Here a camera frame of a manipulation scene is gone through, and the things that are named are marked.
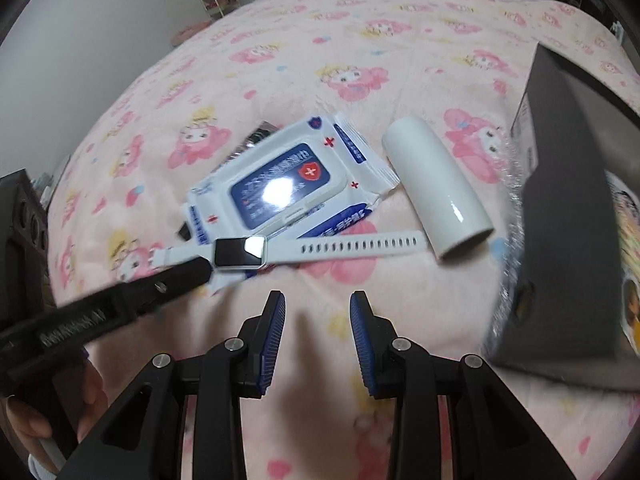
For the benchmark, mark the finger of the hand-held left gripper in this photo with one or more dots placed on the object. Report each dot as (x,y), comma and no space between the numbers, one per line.
(170,285)

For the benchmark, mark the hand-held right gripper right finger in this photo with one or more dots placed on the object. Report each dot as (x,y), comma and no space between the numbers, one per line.
(362,345)

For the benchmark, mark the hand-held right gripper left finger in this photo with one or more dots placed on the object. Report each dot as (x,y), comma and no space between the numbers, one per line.
(273,340)

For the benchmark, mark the white smartwatch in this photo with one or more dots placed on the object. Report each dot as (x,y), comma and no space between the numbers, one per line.
(350,248)

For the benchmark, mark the dark grey cardboard box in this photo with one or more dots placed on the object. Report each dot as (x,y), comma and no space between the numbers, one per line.
(565,210)

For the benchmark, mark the person's left hand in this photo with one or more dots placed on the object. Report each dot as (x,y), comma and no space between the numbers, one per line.
(25,417)

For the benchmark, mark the white blue wet wipes pack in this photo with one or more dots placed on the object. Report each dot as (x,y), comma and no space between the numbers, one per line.
(270,190)

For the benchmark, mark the small black packet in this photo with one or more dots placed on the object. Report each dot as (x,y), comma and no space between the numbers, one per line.
(257,132)

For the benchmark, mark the white cylindrical tube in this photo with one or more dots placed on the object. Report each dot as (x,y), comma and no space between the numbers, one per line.
(435,180)

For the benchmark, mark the colourful printed packet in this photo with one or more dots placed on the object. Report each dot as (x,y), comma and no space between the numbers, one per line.
(627,260)

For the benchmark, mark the pink printed blanket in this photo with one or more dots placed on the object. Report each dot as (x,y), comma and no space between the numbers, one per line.
(350,60)

